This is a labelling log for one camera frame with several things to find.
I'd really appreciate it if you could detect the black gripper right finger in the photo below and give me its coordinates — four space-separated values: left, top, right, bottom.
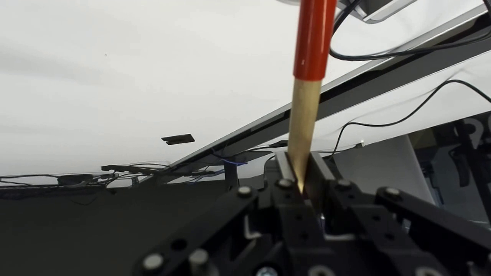
306 152 491 276

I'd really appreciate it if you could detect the black looped cable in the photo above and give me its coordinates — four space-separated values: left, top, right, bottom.
329 0 491 63

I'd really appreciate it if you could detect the small black rectangular block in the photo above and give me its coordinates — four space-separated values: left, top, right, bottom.
160 132 197 147

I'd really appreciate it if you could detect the black coiled desk cable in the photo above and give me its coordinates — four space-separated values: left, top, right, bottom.
330 78 491 157

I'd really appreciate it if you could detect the red and beige marker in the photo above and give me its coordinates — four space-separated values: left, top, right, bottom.
286 0 340 196

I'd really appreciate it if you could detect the black power strip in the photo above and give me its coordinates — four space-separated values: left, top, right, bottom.
57 173 97 186

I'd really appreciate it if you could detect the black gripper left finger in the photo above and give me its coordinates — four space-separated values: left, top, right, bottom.
136 150 320 276

